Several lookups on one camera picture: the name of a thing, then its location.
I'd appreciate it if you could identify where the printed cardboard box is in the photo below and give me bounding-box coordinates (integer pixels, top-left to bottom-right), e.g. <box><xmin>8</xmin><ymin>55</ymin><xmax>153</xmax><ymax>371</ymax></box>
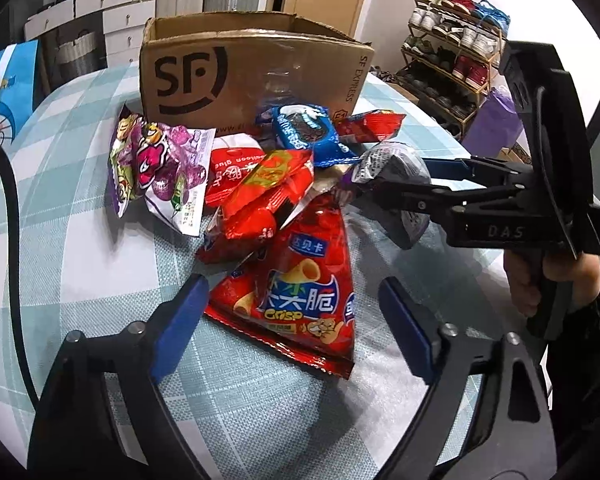
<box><xmin>497</xmin><ymin>141</ymin><xmax>533</xmax><ymax>166</ymax></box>

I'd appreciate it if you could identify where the grey snack packet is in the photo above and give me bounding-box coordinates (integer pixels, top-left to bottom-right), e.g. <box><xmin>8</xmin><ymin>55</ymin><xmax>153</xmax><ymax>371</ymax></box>
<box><xmin>350</xmin><ymin>141</ymin><xmax>433</xmax><ymax>251</ymax></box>

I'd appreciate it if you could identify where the small red snack packet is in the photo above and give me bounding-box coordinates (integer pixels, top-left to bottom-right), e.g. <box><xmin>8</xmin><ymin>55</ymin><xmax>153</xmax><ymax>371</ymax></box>
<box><xmin>334</xmin><ymin>111</ymin><xmax>407</xmax><ymax>145</ymax></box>

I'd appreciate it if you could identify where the brown cardboard box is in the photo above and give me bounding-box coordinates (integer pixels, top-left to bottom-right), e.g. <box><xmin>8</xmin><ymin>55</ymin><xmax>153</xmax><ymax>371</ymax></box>
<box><xmin>139</xmin><ymin>11</ymin><xmax>376</xmax><ymax>136</ymax></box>

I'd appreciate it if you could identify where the black cable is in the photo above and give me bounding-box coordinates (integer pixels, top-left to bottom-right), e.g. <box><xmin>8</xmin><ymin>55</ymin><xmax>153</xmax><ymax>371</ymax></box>
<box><xmin>0</xmin><ymin>132</ymin><xmax>38</xmax><ymax>401</ymax></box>

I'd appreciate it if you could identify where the blue cartoon bag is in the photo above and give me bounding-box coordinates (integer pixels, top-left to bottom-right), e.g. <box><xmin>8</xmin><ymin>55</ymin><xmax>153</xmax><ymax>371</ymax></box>
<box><xmin>0</xmin><ymin>40</ymin><xmax>46</xmax><ymax>196</ymax></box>

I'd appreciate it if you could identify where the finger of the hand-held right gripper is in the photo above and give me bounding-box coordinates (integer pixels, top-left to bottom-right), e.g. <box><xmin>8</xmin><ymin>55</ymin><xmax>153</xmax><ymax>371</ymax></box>
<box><xmin>420</xmin><ymin>157</ymin><xmax>532</xmax><ymax>187</ymax></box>
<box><xmin>367</xmin><ymin>176</ymin><xmax>527</xmax><ymax>226</ymax></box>

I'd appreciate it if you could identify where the person's right hand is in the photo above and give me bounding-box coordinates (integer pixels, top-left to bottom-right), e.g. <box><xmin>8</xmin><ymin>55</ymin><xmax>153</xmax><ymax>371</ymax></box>
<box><xmin>504</xmin><ymin>249</ymin><xmax>600</xmax><ymax>322</ymax></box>

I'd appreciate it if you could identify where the wooden shoe rack with shoes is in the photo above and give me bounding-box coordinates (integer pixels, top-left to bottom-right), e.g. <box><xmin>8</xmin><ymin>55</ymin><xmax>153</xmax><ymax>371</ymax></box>
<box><xmin>397</xmin><ymin>0</ymin><xmax>511</xmax><ymax>131</ymax></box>

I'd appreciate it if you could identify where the red and white packet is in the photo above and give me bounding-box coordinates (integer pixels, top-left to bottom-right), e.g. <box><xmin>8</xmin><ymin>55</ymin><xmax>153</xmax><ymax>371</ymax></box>
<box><xmin>203</xmin><ymin>134</ymin><xmax>267</xmax><ymax>207</ymax></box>

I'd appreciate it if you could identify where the checked tablecloth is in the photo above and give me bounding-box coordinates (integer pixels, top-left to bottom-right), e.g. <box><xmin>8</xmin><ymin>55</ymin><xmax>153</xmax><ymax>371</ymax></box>
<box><xmin>0</xmin><ymin>62</ymin><xmax>546</xmax><ymax>480</ymax></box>

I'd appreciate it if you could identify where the purple snack packet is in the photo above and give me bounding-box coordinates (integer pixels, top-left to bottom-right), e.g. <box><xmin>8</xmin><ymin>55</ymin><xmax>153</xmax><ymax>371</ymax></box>
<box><xmin>109</xmin><ymin>105</ymin><xmax>217</xmax><ymax>238</ymax></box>

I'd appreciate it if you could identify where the white drawer cabinet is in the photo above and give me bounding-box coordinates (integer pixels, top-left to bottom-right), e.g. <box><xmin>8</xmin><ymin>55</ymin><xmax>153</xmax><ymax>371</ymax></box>
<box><xmin>24</xmin><ymin>0</ymin><xmax>157</xmax><ymax>68</ymax></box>

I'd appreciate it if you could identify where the purple bag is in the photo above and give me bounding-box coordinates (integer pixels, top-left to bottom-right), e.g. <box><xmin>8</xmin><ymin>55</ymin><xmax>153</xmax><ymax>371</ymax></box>
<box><xmin>462</xmin><ymin>86</ymin><xmax>523</xmax><ymax>153</ymax></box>

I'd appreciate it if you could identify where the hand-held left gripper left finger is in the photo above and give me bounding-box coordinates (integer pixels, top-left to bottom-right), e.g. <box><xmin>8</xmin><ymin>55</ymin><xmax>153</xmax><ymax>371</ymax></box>
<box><xmin>27</xmin><ymin>274</ymin><xmax>216</xmax><ymax>480</ymax></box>

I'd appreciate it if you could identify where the large red crisp packet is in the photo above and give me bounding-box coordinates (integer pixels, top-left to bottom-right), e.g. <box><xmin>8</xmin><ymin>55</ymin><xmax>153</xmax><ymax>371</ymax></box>
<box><xmin>203</xmin><ymin>192</ymin><xmax>356</xmax><ymax>381</ymax></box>

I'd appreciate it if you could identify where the red and orange snack packet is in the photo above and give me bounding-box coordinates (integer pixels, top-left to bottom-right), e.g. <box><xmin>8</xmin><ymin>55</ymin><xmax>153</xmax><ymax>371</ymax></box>
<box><xmin>196</xmin><ymin>149</ymin><xmax>316</xmax><ymax>266</ymax></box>

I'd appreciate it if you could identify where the woven laundry basket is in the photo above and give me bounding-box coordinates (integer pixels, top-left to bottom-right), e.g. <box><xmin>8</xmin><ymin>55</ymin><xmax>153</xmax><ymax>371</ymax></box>
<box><xmin>57</xmin><ymin>30</ymin><xmax>99</xmax><ymax>74</ymax></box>

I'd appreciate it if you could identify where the pile of dark shoes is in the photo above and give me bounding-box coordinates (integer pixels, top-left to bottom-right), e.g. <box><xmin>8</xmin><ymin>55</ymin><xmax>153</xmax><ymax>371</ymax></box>
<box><xmin>372</xmin><ymin>65</ymin><xmax>401</xmax><ymax>86</ymax></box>

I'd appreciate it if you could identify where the blue cookie packet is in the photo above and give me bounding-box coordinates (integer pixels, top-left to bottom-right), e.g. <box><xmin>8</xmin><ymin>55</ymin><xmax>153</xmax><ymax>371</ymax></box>
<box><xmin>255</xmin><ymin>104</ymin><xmax>353</xmax><ymax>168</ymax></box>

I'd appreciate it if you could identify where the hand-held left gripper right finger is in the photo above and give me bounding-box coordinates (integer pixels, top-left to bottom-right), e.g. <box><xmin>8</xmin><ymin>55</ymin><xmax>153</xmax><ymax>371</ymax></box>
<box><xmin>375</xmin><ymin>276</ymin><xmax>562</xmax><ymax>480</ymax></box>

